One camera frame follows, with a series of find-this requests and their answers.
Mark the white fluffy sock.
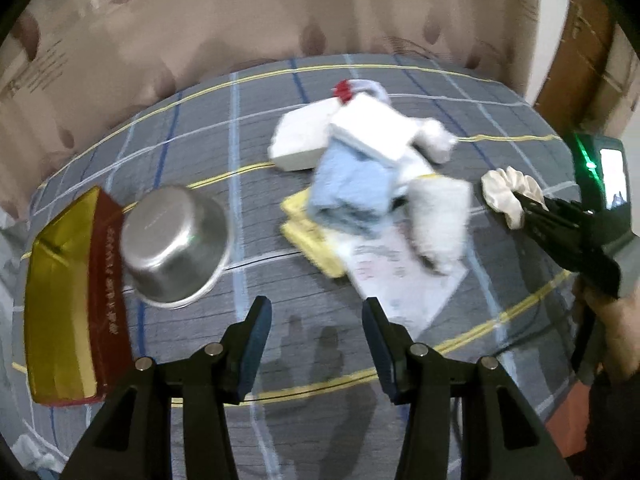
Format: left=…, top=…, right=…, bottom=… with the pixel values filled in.
left=328, top=93, right=458, bottom=197

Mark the white fluffy cloth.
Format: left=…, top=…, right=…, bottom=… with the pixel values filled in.
left=407, top=174, right=472, bottom=275

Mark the grey plaid bedsheet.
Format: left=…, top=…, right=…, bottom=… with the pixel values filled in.
left=27, top=54, right=578, bottom=479

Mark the stainless steel bowl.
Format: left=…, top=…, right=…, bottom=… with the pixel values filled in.
left=120, top=185, right=233, bottom=310

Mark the person's right hand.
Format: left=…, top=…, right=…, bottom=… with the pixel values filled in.
left=573, top=278, right=640, bottom=382

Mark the red white fabric pouch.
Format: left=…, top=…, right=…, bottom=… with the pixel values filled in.
left=333, top=79, right=392, bottom=105

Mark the beige leaf print curtain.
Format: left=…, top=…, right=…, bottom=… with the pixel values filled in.
left=1, top=0, right=539, bottom=216

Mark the yellow cloth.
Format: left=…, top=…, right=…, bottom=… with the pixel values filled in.
left=280, top=188, right=346, bottom=280

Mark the cream satin scrunchie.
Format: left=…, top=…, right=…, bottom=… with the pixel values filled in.
left=480, top=166, right=547, bottom=230

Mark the brown wooden door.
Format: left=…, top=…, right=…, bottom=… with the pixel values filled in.
left=535, top=0, right=639, bottom=139

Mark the gold red tray box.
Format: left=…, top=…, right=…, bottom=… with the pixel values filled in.
left=24, top=186, right=134, bottom=406

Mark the light blue fluffy towel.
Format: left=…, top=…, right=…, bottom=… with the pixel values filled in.
left=306, top=139, right=399, bottom=238

